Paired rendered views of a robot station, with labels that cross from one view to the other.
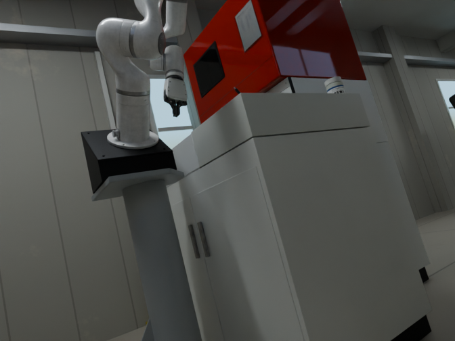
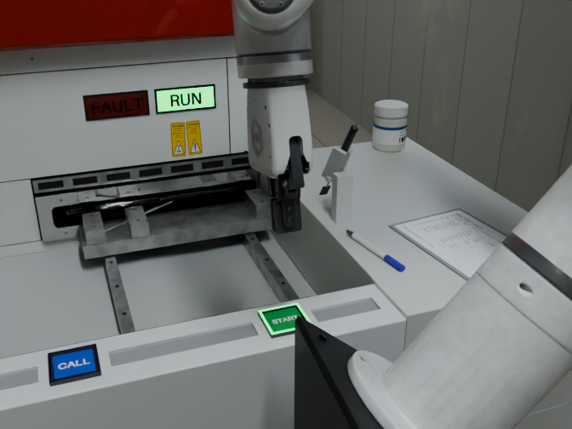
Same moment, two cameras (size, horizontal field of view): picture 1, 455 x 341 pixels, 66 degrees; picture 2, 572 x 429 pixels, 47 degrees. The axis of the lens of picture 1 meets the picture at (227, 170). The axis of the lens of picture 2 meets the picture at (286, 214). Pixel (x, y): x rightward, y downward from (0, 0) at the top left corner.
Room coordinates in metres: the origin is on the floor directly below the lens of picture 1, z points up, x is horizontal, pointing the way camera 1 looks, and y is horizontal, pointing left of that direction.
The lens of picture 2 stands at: (1.29, 0.83, 1.45)
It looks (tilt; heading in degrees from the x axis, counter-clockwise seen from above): 26 degrees down; 285
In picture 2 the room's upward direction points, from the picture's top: straight up
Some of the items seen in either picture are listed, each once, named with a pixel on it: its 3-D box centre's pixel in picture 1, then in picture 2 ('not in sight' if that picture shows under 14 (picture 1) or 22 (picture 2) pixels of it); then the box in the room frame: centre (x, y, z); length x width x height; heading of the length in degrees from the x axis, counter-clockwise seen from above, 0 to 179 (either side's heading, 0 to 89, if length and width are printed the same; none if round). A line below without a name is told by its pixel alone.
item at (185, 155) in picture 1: (177, 168); (191, 387); (1.58, 0.22, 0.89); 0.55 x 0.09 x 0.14; 35
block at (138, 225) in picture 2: not in sight; (136, 220); (1.86, -0.19, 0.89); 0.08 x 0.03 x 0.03; 125
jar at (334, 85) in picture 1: (335, 90); (390, 125); (1.43, -0.53, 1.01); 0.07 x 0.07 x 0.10
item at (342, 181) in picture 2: not in sight; (338, 180); (1.47, -0.16, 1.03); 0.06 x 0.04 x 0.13; 125
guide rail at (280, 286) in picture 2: not in sight; (274, 277); (1.58, -0.15, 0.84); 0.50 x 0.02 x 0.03; 125
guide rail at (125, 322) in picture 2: not in sight; (121, 306); (1.80, 0.01, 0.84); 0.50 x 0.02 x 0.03; 125
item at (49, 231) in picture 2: not in sight; (153, 202); (1.87, -0.27, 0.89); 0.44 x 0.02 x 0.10; 35
